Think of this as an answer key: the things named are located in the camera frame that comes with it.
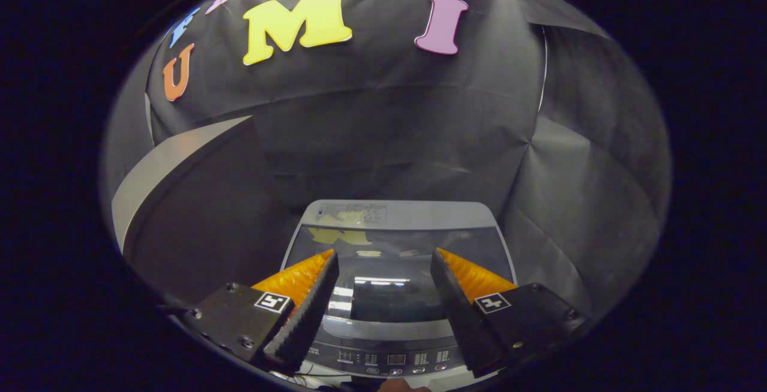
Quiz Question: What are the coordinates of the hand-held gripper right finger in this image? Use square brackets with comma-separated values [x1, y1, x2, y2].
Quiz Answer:
[430, 248, 591, 378]

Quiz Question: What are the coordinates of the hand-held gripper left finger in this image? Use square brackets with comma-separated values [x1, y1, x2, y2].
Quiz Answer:
[183, 249, 340, 376]

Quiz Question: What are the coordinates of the grey washing machine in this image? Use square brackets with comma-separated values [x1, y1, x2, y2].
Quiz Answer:
[279, 200, 520, 382]

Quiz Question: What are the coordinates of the black backdrop cloth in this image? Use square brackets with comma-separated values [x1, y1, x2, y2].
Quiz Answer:
[101, 0, 672, 321]

